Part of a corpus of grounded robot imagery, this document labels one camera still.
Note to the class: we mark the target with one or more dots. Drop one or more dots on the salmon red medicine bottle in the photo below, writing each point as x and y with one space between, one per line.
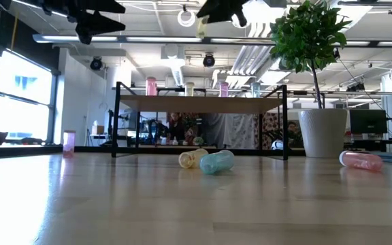
361 161
151 87

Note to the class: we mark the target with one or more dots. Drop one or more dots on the person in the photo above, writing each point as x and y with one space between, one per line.
293 131
176 127

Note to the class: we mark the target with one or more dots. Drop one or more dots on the green leafy plant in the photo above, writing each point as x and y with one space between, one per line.
305 37

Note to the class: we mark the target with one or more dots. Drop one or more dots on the white ventilation duct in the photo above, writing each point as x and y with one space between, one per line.
174 54

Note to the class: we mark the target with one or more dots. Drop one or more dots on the pink medicine bottle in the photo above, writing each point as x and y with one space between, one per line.
69 143
224 90

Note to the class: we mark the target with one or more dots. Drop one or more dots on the patterned brown cloth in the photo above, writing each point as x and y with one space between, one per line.
271 127

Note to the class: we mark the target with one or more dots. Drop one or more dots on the long ceiling light strip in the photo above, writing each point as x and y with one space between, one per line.
155 39

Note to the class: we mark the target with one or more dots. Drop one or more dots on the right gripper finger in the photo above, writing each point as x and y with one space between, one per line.
225 8
241 18

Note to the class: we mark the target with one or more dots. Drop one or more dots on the black computer monitor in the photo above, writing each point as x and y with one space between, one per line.
367 121

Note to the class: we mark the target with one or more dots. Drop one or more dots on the white cloth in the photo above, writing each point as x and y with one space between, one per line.
230 131

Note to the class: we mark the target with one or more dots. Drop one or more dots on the wooden shelf black metal legs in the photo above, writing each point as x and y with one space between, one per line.
199 105

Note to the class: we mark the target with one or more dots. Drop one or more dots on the round black ceiling speaker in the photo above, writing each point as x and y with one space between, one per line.
209 60
96 64

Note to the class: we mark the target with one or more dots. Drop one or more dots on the cardboard box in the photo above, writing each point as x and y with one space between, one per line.
98 130

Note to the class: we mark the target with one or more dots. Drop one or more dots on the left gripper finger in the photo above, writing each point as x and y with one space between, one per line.
104 7
94 25

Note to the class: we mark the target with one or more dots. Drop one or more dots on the black aluminium table frame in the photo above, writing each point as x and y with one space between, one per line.
87 149

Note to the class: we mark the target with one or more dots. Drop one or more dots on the white plant pot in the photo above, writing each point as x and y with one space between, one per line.
322 136

